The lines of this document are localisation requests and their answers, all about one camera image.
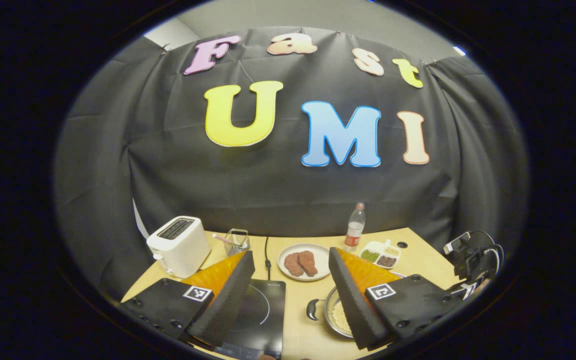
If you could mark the ceiling light panel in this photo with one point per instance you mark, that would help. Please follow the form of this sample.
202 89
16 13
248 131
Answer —
459 50

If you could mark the pile of soybeans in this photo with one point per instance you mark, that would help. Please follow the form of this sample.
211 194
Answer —
340 317

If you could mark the pink straw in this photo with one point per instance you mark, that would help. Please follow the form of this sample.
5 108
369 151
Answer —
220 238

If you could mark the round white plate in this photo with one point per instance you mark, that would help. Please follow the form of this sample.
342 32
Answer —
288 250

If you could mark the white toaster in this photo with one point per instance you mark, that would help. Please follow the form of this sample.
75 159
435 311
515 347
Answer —
178 245

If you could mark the clear plastic water bottle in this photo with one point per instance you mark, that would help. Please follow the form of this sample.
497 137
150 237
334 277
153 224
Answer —
354 232

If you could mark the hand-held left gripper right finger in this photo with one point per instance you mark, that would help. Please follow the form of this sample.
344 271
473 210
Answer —
353 305

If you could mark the white divided dish of beans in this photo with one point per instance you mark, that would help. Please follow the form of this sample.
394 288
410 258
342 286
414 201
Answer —
380 255

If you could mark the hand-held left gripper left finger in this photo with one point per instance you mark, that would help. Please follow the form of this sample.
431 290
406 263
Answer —
228 305

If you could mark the brown meat piece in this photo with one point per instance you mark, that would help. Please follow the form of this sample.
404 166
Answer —
293 265
309 262

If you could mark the black induction cooktop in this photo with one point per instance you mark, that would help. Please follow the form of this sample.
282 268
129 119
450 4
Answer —
263 320

